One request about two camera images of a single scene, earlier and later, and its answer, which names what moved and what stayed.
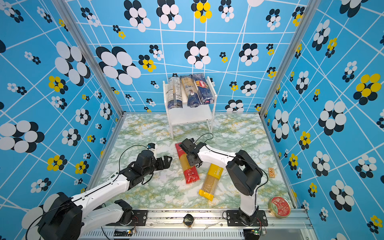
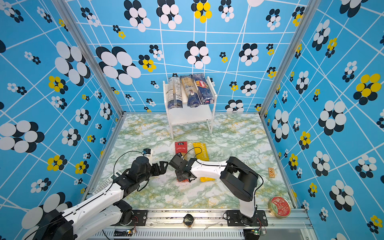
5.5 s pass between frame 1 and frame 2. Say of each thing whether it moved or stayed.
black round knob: stayed
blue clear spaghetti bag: stayed
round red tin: stayed
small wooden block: stayed
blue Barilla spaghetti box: stayed
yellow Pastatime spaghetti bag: moved
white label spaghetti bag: stayed
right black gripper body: moved
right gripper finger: moved
